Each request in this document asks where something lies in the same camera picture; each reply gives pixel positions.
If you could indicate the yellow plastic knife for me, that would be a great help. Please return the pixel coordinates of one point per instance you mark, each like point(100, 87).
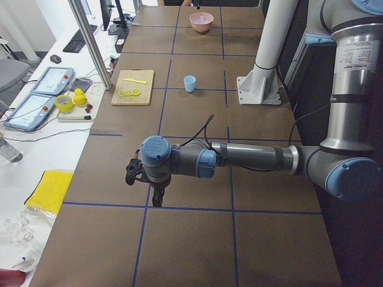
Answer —
point(135, 81)

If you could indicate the clear ice cubes pile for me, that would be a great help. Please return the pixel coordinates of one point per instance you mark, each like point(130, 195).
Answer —
point(200, 18)

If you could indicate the clear plastic bag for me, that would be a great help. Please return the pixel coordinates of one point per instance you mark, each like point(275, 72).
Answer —
point(23, 238)

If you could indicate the whole lemon lower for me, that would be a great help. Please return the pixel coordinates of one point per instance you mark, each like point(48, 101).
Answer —
point(80, 100)

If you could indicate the upper teach pendant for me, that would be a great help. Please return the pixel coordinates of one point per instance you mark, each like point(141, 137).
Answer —
point(53, 81)

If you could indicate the whole lemon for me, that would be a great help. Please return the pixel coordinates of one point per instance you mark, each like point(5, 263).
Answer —
point(78, 91)
point(80, 100)

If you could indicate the yellow cloth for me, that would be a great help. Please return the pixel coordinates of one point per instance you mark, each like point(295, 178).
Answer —
point(50, 191)

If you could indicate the pink bowl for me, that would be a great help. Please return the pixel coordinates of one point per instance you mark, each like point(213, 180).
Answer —
point(202, 28)

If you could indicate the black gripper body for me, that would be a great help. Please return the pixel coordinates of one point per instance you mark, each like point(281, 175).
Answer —
point(158, 185)

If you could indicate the dark purple phone wallet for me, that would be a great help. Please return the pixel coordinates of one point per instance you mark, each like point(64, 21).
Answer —
point(81, 83)

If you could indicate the light blue plastic cup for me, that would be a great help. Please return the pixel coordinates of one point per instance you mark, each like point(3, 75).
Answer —
point(189, 83)

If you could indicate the lemon slices row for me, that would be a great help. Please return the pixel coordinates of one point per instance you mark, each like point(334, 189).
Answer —
point(132, 92)

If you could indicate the whole lemon upper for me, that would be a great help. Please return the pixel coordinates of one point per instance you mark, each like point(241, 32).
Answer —
point(78, 91)

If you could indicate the teach pendant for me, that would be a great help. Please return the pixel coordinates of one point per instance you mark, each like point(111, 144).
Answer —
point(31, 112)
point(53, 81)

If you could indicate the yellow tape roll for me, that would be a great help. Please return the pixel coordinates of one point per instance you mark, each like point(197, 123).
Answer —
point(64, 103)

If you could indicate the black computer mouse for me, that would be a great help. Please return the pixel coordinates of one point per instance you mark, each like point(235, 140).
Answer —
point(55, 59)

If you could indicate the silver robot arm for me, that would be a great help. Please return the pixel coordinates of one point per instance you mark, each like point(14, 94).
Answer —
point(342, 164)

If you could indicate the lower teach pendant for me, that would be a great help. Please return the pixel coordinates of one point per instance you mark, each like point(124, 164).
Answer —
point(31, 112)

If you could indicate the grey water bottle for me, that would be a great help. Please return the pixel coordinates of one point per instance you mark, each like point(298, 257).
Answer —
point(9, 152)

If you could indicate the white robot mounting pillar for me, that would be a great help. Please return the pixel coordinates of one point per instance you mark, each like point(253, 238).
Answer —
point(260, 86)

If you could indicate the aluminium frame post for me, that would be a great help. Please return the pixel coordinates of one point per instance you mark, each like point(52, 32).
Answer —
point(80, 17)

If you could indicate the black keyboard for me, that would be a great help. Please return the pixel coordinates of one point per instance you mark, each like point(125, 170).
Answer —
point(76, 43)

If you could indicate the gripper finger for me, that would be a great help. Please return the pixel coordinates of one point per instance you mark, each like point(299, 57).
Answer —
point(155, 198)
point(160, 197)

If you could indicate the white tray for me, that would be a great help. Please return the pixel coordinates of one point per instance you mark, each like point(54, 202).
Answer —
point(78, 106)

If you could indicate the black monitor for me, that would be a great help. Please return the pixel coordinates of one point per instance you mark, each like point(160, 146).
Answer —
point(106, 10)

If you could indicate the wooden cutting board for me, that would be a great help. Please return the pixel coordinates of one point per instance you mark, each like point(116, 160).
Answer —
point(144, 98)

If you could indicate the strawberries on side table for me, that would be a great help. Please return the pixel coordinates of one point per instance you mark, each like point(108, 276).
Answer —
point(88, 108)

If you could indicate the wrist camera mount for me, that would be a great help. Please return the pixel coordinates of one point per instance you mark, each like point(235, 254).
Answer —
point(134, 170)

